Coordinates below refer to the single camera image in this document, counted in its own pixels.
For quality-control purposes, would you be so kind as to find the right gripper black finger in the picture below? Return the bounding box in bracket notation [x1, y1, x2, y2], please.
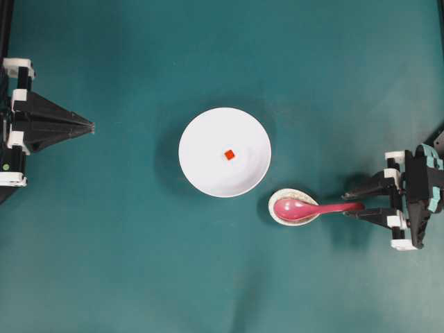
[343, 208, 399, 229]
[341, 171, 397, 200]

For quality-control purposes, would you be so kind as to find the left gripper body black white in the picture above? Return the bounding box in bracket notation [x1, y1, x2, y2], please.
[1, 58, 35, 187]

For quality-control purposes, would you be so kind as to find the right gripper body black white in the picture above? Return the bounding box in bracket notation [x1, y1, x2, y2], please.
[383, 147, 434, 250]

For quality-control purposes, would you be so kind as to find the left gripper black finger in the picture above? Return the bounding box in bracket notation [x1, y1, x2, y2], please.
[12, 89, 94, 128]
[9, 125, 95, 153]

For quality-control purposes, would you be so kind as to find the pink ceramic spoon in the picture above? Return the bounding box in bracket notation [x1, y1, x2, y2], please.
[273, 198, 365, 221]

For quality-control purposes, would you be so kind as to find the small red block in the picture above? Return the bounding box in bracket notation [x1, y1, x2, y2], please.
[224, 149, 235, 160]

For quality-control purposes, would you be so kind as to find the speckled cream spoon rest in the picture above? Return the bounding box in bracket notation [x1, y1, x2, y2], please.
[268, 189, 319, 227]

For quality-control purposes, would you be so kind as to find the white round bowl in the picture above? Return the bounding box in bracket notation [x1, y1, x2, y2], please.
[178, 108, 272, 198]

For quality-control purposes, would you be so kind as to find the black teal wrist camera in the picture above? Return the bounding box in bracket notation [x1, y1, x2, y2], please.
[416, 144, 443, 213]

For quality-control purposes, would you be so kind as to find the black left frame rail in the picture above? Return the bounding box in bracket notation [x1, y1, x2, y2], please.
[0, 0, 15, 58]

